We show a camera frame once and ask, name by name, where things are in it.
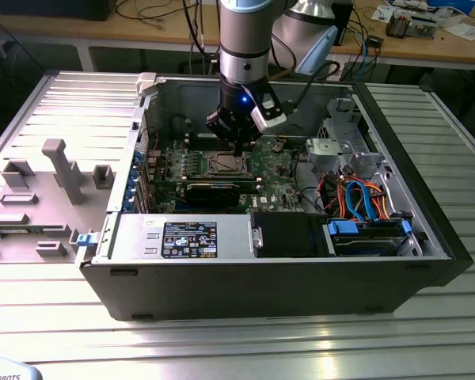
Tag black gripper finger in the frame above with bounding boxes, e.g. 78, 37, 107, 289
239, 128, 264, 158
204, 112, 241, 158

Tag metal socket cover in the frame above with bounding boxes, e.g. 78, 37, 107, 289
210, 152, 247, 175

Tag CPU socket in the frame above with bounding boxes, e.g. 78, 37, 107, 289
207, 150, 250, 177

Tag green motherboard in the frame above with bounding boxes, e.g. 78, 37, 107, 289
142, 134, 316, 218

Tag black graphics card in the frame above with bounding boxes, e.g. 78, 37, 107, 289
152, 177, 262, 210

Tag silver metal drive cage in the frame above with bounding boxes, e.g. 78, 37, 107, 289
303, 97, 395, 177

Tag grey plastic case latch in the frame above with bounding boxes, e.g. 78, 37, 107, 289
135, 72, 160, 97

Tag grey power supply unit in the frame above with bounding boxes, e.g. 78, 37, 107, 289
109, 213, 258, 262

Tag wooden workbench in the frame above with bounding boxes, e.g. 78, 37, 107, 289
0, 0, 475, 74

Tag black PC case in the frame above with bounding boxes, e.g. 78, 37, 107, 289
74, 70, 475, 322

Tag hard disk in blue carrier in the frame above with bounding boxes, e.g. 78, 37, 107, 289
323, 217, 416, 259

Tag blue case latch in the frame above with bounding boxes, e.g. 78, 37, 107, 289
75, 233, 98, 249

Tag metal heat sink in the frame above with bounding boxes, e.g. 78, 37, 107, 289
385, 10, 412, 40

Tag grey parts rack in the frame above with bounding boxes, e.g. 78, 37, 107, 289
0, 138, 116, 264

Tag black equipment box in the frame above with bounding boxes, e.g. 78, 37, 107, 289
0, 0, 112, 21

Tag grey metal box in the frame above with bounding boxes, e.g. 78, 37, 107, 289
409, 13, 439, 40

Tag blue flat box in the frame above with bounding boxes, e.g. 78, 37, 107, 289
427, 0, 475, 11

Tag white paper sheets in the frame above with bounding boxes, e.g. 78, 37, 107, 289
443, 22, 475, 41

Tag pale blue teach pendant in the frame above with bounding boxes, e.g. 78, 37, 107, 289
0, 354, 44, 380

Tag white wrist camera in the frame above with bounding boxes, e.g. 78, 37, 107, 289
249, 87, 288, 133

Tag black wire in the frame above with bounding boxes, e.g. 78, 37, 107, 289
291, 146, 328, 217

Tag black camera cable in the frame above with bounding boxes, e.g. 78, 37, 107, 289
283, 59, 344, 116

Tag orange wire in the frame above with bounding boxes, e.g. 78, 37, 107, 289
334, 180, 348, 219
363, 180, 391, 221

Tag blue wire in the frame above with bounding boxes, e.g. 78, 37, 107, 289
344, 180, 377, 222

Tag blue cable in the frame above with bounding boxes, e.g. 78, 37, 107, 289
359, 21, 375, 78

